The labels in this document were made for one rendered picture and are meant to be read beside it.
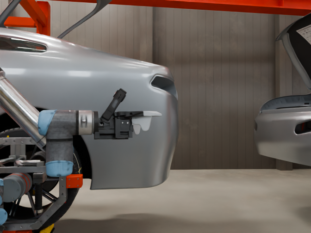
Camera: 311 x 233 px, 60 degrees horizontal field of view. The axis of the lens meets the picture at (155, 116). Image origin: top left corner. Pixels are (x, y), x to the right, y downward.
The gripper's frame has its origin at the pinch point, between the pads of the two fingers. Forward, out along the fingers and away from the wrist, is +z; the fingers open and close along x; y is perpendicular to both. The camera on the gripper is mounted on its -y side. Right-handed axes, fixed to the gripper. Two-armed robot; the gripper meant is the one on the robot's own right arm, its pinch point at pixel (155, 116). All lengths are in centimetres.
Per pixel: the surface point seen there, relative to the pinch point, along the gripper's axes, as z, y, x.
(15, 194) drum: -56, 31, -79
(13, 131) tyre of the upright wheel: -62, -5, -98
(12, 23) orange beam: -116, -185, -325
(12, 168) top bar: -56, 17, -73
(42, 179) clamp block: -42, 23, -69
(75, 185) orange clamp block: -25, 29, -89
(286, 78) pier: 468, -164, -438
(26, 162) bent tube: -50, 14, -72
